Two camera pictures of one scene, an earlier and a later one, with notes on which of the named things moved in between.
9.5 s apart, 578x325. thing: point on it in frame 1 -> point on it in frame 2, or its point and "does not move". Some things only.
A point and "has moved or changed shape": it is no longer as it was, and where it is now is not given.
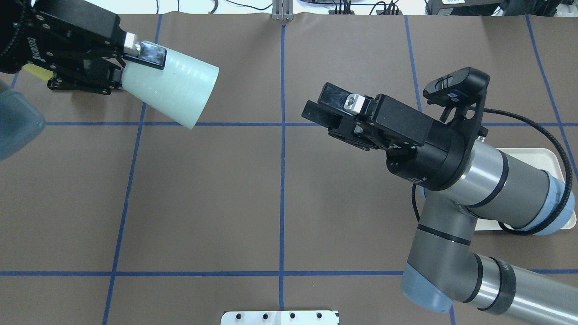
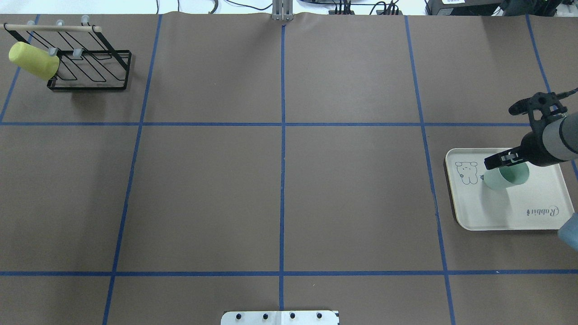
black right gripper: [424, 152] -> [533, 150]
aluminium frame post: [282, 10] does not move
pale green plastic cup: [179, 91] has moved or changed shape
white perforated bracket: [280, 318] does not move
